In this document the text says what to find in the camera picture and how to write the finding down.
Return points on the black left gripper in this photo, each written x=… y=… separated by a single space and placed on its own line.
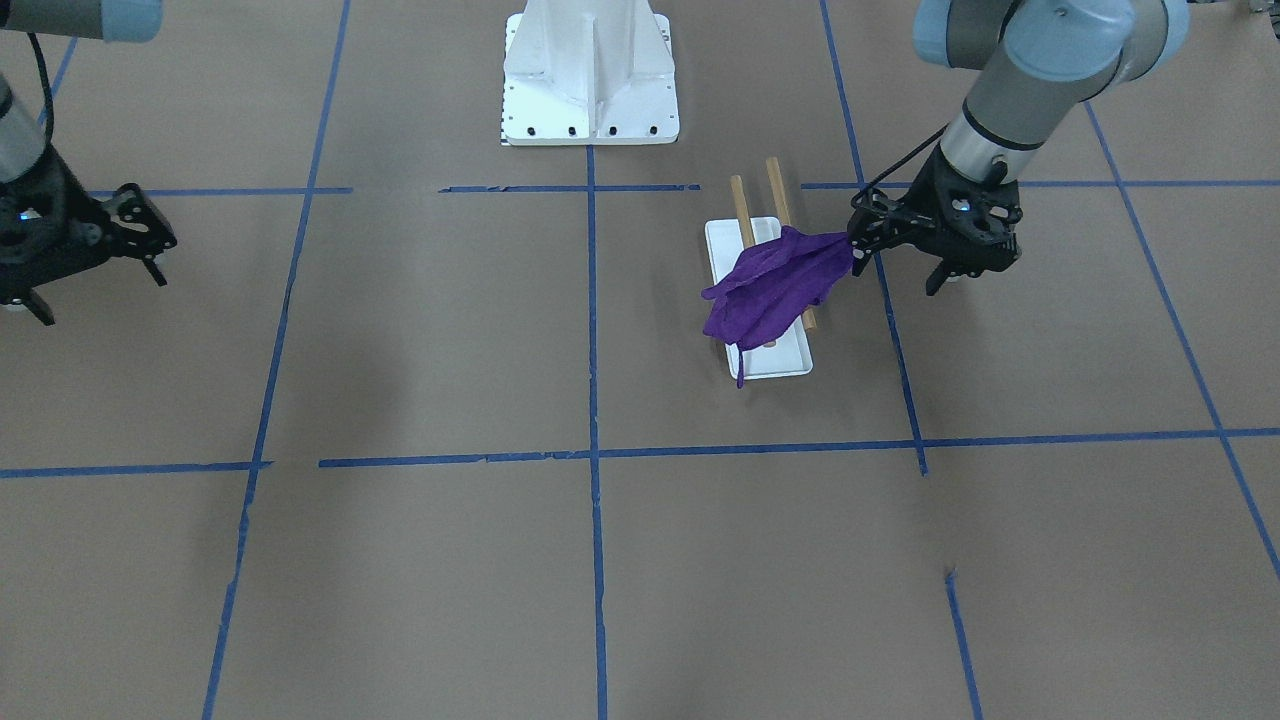
x=936 y=190

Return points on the purple towel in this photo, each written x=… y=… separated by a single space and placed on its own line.
x=761 y=293

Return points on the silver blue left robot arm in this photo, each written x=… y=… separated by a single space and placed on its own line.
x=1035 y=60

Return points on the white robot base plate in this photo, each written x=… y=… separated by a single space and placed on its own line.
x=579 y=73

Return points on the brown paper table cover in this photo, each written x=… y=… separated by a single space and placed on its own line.
x=424 y=427

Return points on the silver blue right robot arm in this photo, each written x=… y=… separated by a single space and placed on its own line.
x=23 y=136

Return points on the white towel rack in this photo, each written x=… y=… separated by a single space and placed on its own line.
x=750 y=229

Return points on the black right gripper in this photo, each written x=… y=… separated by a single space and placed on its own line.
x=52 y=192

